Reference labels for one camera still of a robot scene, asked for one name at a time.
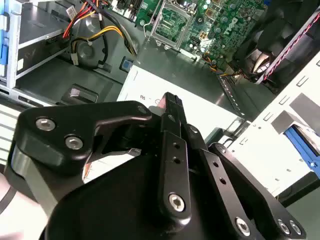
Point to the hard disk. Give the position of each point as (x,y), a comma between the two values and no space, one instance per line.
(300,147)

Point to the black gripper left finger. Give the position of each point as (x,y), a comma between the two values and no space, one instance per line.
(62,120)

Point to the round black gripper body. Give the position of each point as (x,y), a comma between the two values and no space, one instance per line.
(112,207)

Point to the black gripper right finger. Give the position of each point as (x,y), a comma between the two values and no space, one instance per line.
(252,190)

